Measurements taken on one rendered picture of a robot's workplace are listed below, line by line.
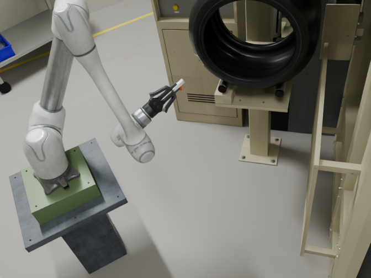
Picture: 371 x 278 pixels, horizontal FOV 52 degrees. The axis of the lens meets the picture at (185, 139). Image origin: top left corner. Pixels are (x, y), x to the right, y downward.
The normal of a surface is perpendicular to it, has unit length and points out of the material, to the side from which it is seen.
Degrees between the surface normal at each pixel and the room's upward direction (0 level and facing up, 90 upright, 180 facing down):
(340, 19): 90
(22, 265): 0
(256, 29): 90
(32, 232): 0
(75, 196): 90
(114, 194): 0
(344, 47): 90
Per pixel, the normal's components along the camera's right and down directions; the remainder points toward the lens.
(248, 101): -0.14, -0.69
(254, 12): -0.29, 0.72
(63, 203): 0.46, 0.59
